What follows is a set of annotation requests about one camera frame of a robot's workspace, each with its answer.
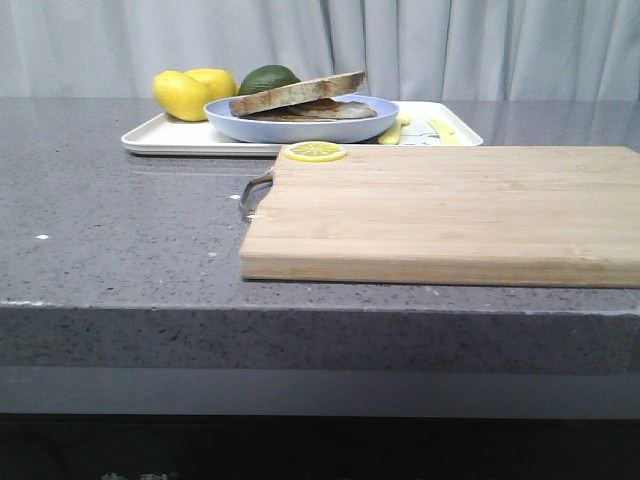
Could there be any metal cutting board handle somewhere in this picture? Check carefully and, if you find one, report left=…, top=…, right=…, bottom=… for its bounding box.
left=238, top=168, right=274, bottom=222

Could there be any rear yellow lemon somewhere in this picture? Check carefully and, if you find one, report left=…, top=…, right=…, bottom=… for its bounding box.
left=185, top=68, right=238, bottom=100

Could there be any wooden cutting board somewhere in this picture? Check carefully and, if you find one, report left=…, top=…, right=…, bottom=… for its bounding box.
left=239, top=145, right=639, bottom=287

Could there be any lemon slice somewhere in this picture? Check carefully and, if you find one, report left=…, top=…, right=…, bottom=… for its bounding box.
left=284, top=141, right=348, bottom=162

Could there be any blue round plate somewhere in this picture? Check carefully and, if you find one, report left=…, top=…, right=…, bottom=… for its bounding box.
left=204, top=94, right=399, bottom=144

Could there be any yellow lemon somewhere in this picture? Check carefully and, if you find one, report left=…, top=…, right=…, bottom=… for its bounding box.
left=152, top=70, right=213, bottom=122
left=185, top=68, right=238, bottom=100

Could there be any front yellow lemon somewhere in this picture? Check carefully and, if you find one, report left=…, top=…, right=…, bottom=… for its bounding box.
left=152, top=70, right=213, bottom=122

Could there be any green lime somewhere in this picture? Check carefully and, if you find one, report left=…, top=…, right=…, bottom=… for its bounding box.
left=238, top=64, right=300, bottom=96

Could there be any fried egg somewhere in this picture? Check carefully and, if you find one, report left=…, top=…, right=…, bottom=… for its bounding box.
left=285, top=98, right=378, bottom=121

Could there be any yellow plastic knife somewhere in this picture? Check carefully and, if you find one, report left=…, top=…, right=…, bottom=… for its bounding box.
left=427, top=118, right=462, bottom=146

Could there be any white rectangular tray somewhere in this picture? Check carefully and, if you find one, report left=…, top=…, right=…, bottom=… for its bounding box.
left=121, top=101, right=484, bottom=158

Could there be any yellow plastic fork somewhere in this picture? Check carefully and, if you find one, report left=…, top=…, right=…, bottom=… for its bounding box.
left=377, top=114, right=411, bottom=145

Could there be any grey curtain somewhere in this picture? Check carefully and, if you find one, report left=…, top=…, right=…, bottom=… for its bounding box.
left=1, top=1, right=639, bottom=101

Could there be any bread slice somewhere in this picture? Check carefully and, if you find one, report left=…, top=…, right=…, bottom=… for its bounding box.
left=229, top=71, right=366, bottom=117
left=243, top=110, right=377, bottom=122

